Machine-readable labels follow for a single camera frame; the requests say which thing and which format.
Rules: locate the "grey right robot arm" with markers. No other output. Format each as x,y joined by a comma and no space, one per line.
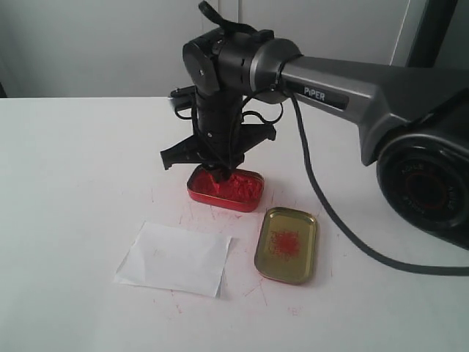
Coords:
412,122

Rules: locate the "white paper sheet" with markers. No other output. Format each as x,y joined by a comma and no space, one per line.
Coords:
175,259

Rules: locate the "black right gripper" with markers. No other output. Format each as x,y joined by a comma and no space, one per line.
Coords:
222,133

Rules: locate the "red ink pad tin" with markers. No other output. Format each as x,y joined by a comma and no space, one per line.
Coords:
242,192

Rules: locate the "white cabinet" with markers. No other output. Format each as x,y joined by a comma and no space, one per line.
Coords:
56,49

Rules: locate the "gold tin lid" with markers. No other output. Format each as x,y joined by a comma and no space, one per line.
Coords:
286,245

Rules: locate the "dark post in background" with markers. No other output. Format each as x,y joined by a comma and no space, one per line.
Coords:
441,38

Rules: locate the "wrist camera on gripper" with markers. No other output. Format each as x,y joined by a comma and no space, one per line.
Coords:
182,98

